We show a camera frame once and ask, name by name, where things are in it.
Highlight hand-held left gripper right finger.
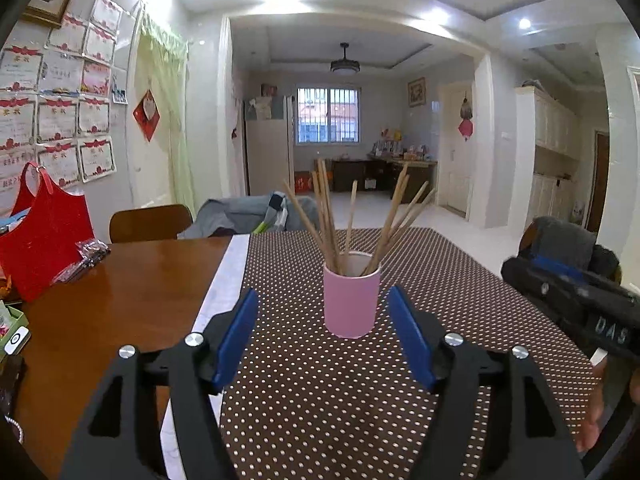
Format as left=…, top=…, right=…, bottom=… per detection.
left=386, top=286, right=586, bottom=480

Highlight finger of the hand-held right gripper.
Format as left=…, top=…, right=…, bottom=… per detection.
left=501, top=258, right=592, bottom=327
left=531, top=256, right=639, bottom=299

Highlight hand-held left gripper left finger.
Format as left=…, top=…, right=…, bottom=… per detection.
left=59, top=287, right=261, bottom=480

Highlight pink cup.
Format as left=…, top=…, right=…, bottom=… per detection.
left=322, top=250, right=382, bottom=339

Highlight pile of wooden chopsticks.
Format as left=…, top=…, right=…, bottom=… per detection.
left=282, top=157, right=437, bottom=277

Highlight person's right hand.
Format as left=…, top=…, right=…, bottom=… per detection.
left=575, top=359, right=610, bottom=454

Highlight black jacket white logo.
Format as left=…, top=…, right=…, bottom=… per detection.
left=520, top=225, right=623, bottom=286

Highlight brown polka dot tablecloth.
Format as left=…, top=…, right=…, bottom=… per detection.
left=160, top=227, right=601, bottom=480

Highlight brown door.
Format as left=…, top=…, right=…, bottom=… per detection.
left=587, top=130, right=611, bottom=233

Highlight grey jacket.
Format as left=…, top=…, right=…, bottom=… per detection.
left=177, top=195, right=318, bottom=239

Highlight white door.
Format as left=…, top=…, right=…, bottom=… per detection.
left=129, top=2, right=193, bottom=211
left=440, top=82, right=475, bottom=218

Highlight brown wooden chair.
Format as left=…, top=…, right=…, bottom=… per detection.
left=109, top=204, right=194, bottom=244

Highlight small black white bag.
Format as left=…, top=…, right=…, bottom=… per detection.
left=265, top=191, right=288, bottom=233

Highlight red hanging door ornament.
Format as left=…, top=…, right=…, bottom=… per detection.
left=457, top=91, right=476, bottom=142

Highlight clear plastic packet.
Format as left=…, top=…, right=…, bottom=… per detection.
left=52, top=239, right=112, bottom=283

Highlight dark wooden desk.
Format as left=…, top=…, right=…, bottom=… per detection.
left=330, top=157, right=438, bottom=193

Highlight white refrigerator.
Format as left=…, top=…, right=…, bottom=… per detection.
left=243, top=95, right=296, bottom=197

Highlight assorted desk items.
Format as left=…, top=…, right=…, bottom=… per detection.
left=370, top=130, right=431, bottom=162

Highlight red tote bag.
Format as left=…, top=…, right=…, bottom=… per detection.
left=0, top=161, right=96, bottom=302

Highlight pale green curtain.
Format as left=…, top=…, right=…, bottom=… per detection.
left=137, top=12, right=197, bottom=211

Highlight small white device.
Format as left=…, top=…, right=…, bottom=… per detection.
left=4, top=327, right=31, bottom=356

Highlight green box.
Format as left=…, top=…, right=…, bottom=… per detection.
left=0, top=302, right=31, bottom=361

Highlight black case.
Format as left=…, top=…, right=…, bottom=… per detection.
left=0, top=355, right=27, bottom=411

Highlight barred window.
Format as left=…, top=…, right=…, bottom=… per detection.
left=296, top=86, right=362, bottom=144

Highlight red diamond door decoration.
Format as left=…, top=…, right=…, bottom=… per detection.
left=132, top=89, right=158, bottom=142

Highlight ceiling fan light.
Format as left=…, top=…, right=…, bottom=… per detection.
left=330, top=42, right=360, bottom=77

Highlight white wall cabinets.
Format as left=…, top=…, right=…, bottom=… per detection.
left=515, top=85, right=583, bottom=231

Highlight white pearl chain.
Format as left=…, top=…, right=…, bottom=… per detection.
left=2, top=412, right=25, bottom=443

